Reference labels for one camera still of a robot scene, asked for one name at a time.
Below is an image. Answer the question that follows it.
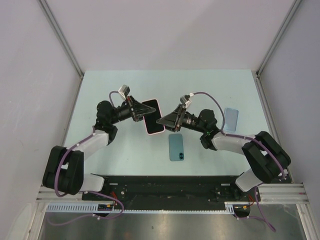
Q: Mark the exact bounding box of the right aluminium frame post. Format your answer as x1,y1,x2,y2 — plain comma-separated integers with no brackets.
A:
256,0,305,76

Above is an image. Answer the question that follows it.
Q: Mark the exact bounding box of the aluminium frame post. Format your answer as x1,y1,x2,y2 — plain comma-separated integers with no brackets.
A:
37,0,84,79
256,0,305,76

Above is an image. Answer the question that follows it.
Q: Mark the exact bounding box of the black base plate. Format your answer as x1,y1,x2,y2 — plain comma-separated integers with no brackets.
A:
82,172,262,211

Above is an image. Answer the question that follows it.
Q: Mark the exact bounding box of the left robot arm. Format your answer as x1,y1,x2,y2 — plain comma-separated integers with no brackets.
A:
42,96,156,200

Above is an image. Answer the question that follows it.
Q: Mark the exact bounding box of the light blue phone case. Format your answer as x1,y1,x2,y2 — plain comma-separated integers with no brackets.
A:
223,107,239,133

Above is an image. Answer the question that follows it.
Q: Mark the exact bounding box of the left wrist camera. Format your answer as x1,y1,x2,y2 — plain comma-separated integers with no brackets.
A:
118,84,130,100

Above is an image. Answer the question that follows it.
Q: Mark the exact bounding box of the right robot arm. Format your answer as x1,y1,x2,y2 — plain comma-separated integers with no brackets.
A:
156,104,291,201

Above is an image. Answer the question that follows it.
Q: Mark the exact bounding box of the left aluminium frame post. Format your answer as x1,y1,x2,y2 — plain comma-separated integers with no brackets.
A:
37,0,84,79

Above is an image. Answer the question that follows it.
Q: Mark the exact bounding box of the green phone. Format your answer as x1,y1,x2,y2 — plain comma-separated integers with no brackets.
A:
168,134,185,162

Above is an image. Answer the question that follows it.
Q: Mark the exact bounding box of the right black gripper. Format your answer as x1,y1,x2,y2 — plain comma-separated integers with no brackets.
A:
156,104,207,133

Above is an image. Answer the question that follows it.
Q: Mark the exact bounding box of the grey slotted cable duct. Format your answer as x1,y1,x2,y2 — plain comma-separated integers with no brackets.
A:
46,202,251,214

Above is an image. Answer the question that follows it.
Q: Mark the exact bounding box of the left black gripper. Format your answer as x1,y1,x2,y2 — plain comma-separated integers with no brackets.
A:
109,95,155,125

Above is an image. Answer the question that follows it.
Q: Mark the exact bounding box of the aluminium cross rail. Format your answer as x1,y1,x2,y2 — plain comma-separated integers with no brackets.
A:
36,183,309,204

